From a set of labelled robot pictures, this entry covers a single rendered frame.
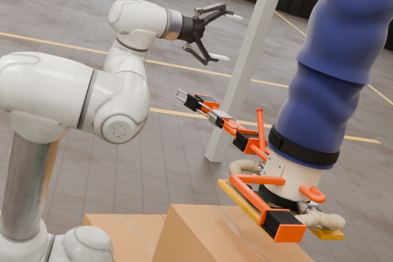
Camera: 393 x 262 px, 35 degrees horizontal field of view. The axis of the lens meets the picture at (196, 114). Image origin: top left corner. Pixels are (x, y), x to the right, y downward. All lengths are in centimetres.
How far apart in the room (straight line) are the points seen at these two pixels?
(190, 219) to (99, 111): 100
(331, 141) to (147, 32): 63
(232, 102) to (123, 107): 406
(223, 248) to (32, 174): 83
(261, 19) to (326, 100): 334
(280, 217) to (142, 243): 123
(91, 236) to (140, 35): 58
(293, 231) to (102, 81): 65
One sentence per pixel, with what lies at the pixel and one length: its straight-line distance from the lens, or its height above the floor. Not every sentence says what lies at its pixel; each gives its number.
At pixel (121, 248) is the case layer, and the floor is 54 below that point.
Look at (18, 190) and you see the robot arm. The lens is 150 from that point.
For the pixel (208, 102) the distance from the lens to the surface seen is 241.
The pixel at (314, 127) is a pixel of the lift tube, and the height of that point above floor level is 144.
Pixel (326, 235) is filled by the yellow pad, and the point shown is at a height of 112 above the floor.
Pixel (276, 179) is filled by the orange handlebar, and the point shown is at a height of 124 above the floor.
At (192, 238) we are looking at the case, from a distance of 210.
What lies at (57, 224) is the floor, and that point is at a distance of 382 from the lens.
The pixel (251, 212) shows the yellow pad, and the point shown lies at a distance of 193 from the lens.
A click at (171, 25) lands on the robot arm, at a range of 182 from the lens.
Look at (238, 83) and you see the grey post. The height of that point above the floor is 74.
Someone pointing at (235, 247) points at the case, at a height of 94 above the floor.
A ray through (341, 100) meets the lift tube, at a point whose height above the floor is 154.
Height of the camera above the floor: 189
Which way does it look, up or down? 17 degrees down
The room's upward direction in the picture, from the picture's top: 18 degrees clockwise
